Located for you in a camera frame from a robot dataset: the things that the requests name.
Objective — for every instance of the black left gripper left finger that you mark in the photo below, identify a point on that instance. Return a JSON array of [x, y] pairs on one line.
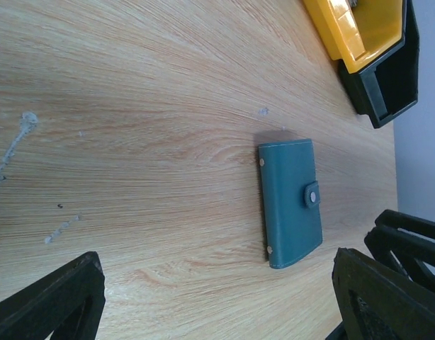
[[65, 304]]

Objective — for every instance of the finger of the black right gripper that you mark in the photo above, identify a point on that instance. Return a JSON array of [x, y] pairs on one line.
[[404, 244]]

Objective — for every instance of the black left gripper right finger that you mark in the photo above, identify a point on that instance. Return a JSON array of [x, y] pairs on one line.
[[376, 302]]

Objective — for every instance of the teal leather card holder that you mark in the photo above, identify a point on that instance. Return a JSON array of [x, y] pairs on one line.
[[291, 198]]

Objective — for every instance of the black bin left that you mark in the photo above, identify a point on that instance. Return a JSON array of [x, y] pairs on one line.
[[388, 86]]

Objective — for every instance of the yellow middle bin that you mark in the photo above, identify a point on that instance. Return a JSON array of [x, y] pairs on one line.
[[357, 35]]

